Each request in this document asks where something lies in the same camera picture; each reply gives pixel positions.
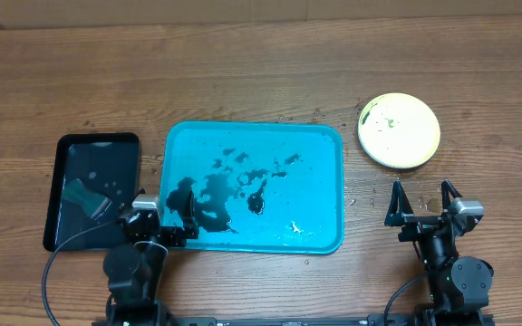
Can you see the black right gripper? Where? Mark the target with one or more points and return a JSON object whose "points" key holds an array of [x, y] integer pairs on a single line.
{"points": [[401, 214]]}

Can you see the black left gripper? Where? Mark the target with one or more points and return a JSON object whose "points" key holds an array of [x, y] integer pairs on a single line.
{"points": [[176, 238]]}

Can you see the yellow green round plate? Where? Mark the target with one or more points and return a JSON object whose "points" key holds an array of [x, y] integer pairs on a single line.
{"points": [[398, 130]]}

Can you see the green orange sponge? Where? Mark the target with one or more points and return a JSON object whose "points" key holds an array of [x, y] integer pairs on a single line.
{"points": [[92, 204]]}

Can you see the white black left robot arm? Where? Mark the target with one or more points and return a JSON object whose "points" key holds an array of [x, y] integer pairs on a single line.
{"points": [[134, 269]]}

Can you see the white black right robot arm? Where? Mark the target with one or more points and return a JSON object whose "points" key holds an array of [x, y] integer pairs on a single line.
{"points": [[458, 285]]}

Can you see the blue plastic tray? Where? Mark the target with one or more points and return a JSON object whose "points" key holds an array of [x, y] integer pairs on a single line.
{"points": [[258, 187]]}

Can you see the black water tray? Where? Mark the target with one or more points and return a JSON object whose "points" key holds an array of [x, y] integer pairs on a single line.
{"points": [[107, 163]]}

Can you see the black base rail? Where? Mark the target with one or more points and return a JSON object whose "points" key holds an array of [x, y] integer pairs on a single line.
{"points": [[371, 320]]}

